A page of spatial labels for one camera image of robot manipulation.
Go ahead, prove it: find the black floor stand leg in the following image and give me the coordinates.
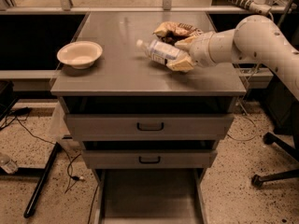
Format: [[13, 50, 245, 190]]
[[12, 143, 62, 218]]

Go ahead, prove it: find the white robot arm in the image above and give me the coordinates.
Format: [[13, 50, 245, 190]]
[[175, 15, 299, 100]]

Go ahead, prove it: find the clear bottle on floor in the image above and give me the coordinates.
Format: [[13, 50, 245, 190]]
[[0, 154, 18, 175]]

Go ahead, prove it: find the grey bottom drawer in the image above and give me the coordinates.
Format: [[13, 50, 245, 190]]
[[93, 169, 208, 224]]

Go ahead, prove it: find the white paper bowl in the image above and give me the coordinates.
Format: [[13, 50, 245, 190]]
[[57, 41, 103, 69]]

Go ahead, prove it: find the black office chair base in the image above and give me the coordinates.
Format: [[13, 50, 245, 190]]
[[250, 103, 299, 188]]

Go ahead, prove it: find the grey top drawer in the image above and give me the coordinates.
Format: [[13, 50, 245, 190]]
[[64, 114, 234, 141]]

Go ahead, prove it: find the grey drawer cabinet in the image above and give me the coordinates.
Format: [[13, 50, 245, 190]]
[[50, 10, 248, 224]]

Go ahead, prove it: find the black box at left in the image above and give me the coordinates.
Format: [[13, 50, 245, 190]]
[[0, 80, 18, 121]]

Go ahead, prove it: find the blue plastic water bottle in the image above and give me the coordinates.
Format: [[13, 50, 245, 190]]
[[136, 39, 185, 65]]

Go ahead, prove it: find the crumpled chip bag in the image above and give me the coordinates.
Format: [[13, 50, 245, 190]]
[[153, 21, 203, 45]]

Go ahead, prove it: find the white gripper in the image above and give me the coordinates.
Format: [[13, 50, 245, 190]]
[[166, 32, 216, 72]]

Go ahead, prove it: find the white power strip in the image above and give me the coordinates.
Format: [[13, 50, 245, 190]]
[[227, 0, 271, 16]]

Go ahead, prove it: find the white hanging cable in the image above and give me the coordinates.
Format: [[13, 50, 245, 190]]
[[226, 63, 263, 142]]

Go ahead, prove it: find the black floor cable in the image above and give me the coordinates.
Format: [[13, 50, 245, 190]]
[[0, 109, 87, 195]]

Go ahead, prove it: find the grey drawer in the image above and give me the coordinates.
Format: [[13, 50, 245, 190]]
[[82, 149, 217, 169], [64, 114, 234, 141], [93, 169, 208, 224]]

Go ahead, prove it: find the grey middle drawer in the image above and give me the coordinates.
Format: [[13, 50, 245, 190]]
[[82, 149, 217, 169]]

